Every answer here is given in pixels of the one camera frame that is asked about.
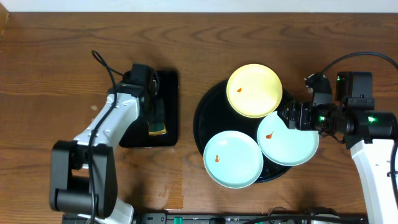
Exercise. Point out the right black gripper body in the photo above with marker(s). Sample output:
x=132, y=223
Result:
x=315, y=117

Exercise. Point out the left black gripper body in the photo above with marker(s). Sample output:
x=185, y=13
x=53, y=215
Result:
x=155, y=112

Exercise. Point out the yellow green sponge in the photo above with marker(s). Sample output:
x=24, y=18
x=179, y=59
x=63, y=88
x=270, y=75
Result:
x=157, y=126

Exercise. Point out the light blue plate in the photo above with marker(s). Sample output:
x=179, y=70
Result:
x=284, y=146
x=233, y=159

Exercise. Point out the yellow plate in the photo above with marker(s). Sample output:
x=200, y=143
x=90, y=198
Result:
x=254, y=90

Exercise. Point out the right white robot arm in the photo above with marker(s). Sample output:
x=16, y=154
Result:
x=370, y=136

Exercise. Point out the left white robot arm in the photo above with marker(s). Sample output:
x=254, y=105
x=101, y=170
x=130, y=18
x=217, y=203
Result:
x=83, y=172

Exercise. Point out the black rectangular tray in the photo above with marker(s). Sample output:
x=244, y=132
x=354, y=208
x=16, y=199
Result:
x=137, y=134

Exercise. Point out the round black tray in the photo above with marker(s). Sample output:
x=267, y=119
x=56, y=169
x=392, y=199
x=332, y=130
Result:
x=214, y=114

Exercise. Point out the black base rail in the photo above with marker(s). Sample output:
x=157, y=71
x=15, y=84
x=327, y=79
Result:
x=162, y=218

